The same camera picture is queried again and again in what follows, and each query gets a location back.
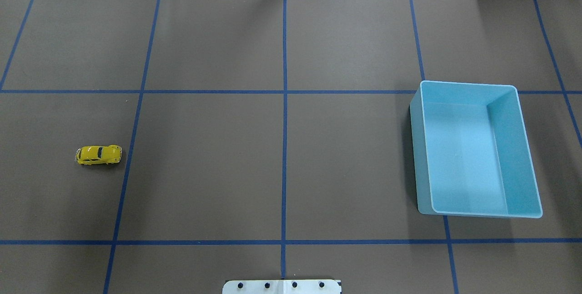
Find yellow beetle toy car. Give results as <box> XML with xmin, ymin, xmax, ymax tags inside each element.
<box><xmin>75</xmin><ymin>145</ymin><xmax>123</xmax><ymax>165</ymax></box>

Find light blue plastic bin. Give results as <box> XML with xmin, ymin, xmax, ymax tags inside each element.
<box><xmin>409</xmin><ymin>80</ymin><xmax>544</xmax><ymax>218</ymax></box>

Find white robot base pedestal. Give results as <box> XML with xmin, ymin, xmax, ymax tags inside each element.
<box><xmin>222</xmin><ymin>279</ymin><xmax>342</xmax><ymax>294</ymax></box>

